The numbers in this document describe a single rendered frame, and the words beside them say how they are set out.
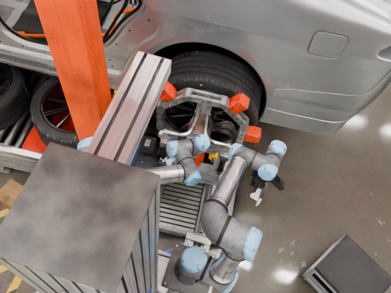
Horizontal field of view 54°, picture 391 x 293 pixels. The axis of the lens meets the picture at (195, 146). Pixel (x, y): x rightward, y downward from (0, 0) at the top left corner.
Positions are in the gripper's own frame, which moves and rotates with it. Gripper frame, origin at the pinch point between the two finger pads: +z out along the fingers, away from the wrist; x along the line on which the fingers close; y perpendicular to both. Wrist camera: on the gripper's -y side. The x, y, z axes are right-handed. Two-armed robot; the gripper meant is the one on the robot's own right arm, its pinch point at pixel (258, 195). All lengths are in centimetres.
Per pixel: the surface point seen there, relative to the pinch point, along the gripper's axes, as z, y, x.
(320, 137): 60, -67, -144
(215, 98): -20, 34, -42
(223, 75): -30, 34, -51
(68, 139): 47, 121, -43
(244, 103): -24.4, 19.1, -38.2
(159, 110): -1, 63, -41
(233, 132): -9.2, 19.7, -31.3
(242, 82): -27, 22, -54
